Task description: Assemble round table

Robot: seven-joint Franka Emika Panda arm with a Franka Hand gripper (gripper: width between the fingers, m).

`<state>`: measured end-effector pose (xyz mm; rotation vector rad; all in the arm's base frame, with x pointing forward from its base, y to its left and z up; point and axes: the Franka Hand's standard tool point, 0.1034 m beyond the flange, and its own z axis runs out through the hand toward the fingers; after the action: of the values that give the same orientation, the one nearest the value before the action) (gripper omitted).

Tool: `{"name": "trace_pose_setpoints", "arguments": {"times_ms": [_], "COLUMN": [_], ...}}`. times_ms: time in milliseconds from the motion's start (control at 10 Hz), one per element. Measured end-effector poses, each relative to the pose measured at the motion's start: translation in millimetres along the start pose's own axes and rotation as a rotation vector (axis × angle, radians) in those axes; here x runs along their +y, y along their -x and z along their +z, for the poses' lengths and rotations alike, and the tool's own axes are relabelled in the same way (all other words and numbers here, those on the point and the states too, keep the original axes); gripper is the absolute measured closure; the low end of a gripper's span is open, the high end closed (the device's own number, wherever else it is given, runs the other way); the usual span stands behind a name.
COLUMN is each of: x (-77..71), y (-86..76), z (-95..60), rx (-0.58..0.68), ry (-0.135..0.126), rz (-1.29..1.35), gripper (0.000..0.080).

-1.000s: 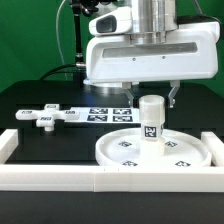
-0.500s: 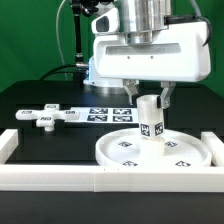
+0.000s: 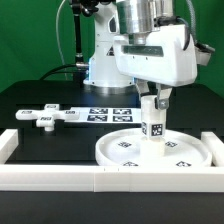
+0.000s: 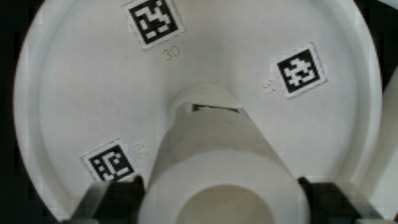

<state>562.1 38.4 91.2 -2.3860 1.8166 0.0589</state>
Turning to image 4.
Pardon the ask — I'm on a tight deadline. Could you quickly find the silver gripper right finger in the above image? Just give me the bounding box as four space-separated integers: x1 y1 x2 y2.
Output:
298 177 382 224

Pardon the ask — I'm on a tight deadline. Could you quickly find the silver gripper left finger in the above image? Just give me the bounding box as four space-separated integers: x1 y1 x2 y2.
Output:
69 176 146 224

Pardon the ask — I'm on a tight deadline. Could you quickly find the white cylindrical table leg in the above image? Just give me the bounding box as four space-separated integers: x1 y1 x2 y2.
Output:
137 108 313 224

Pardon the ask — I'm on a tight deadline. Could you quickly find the white round table top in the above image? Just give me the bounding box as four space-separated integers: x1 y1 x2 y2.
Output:
14 0 382 224

